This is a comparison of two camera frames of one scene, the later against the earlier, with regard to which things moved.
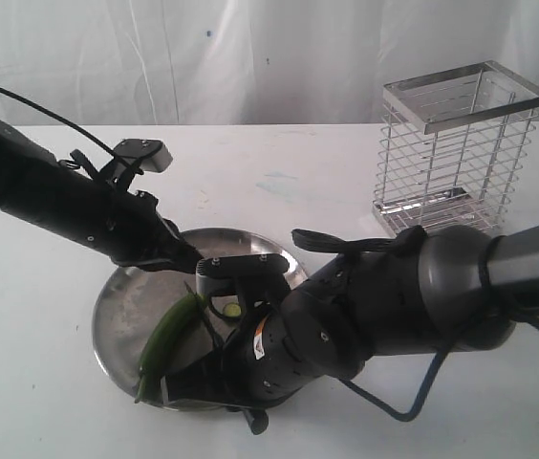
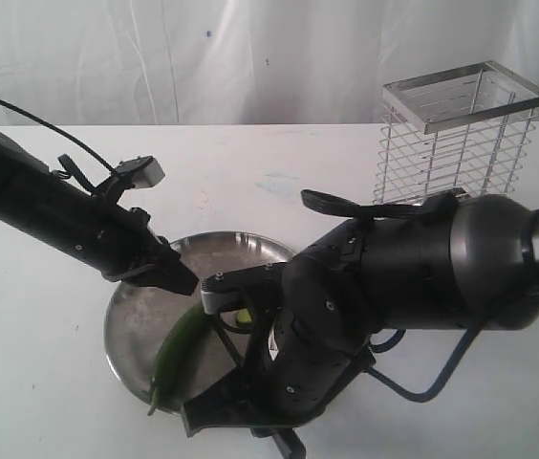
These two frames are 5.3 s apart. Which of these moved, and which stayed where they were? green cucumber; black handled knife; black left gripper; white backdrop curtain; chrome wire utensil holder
Moved: black handled knife; green cucumber; black left gripper
Stayed: chrome wire utensil holder; white backdrop curtain
